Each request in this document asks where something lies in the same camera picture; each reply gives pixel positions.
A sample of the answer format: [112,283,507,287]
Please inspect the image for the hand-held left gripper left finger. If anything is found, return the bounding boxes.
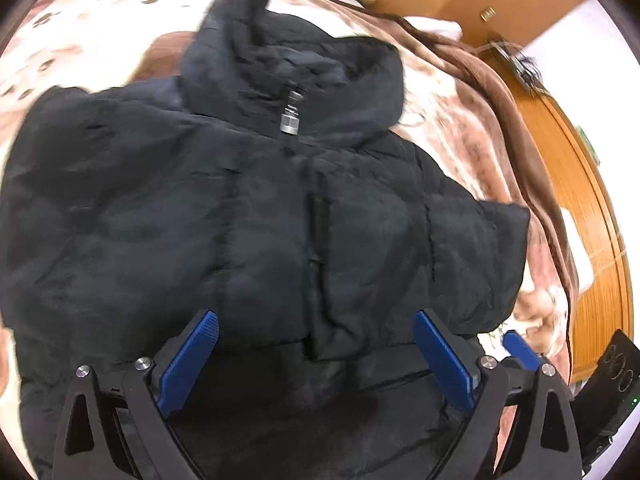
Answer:
[52,309,220,480]

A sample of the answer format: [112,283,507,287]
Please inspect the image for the wooden bed frame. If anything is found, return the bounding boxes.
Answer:
[480,35,633,383]

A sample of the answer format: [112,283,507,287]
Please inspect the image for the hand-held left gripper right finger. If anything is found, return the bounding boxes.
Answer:
[412,309,584,480]

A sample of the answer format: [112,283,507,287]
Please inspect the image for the power strip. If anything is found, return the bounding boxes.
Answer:
[509,52,540,87]

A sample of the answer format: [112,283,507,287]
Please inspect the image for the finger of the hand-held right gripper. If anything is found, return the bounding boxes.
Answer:
[501,330,548,376]

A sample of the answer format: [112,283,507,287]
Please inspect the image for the white bed sheet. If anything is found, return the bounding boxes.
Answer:
[400,15,463,42]

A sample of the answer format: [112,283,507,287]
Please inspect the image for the green sticker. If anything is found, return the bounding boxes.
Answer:
[580,125,601,163]

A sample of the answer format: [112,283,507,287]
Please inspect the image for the bear printed blanket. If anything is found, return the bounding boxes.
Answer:
[0,0,581,461]

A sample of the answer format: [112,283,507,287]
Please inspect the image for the black puffer jacket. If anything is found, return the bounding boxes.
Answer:
[0,0,532,480]

